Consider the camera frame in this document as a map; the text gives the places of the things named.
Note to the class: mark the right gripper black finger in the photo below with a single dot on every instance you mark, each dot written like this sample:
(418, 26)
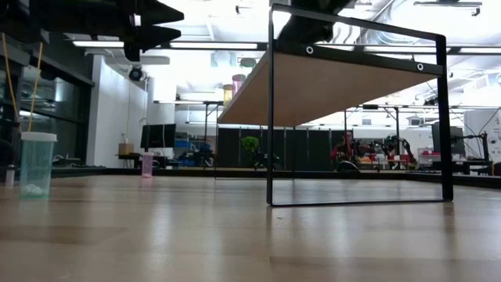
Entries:
(305, 31)

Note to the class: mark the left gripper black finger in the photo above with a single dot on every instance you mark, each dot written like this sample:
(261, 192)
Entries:
(156, 37)
(160, 13)

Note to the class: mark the yellow medicine bottle white cap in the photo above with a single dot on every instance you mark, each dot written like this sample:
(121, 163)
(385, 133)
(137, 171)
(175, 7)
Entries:
(228, 94)

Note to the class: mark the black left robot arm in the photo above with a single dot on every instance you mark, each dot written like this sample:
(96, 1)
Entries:
(58, 19)

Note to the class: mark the black ceiling spotlight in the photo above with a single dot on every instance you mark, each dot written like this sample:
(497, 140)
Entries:
(135, 74)

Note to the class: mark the ceiling strip light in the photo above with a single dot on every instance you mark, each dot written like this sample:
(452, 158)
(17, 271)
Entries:
(391, 49)
(213, 45)
(98, 44)

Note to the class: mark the black computer monitor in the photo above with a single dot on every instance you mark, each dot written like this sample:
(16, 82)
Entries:
(158, 136)

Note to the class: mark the brown cardboard box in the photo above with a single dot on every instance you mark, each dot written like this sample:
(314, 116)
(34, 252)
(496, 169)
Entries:
(126, 149)

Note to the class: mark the blue storage bins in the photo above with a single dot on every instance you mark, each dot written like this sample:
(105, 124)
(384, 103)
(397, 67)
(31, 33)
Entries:
(182, 147)

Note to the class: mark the black room divider panels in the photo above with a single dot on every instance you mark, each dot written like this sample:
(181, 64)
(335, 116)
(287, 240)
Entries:
(313, 149)

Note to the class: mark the person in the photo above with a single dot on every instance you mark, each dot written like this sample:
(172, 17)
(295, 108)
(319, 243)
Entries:
(342, 150)

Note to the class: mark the green bushy plant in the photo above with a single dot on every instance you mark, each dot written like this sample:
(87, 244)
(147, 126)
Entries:
(250, 144)

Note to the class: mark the small white capped container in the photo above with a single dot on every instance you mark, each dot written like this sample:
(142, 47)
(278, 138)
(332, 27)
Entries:
(9, 176)

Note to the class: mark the dark computer monitor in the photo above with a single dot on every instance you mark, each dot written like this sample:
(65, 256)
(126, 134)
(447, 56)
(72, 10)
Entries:
(458, 137)

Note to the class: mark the white board panel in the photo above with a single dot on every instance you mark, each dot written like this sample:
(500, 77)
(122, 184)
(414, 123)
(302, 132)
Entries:
(475, 121)

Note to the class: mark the black background stand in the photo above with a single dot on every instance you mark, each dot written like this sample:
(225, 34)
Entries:
(485, 145)

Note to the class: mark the wooden shelf black metal frame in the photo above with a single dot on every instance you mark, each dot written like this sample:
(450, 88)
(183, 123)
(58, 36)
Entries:
(332, 90)

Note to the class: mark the black metal gantry frame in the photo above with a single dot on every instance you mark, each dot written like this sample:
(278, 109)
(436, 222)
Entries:
(397, 129)
(188, 102)

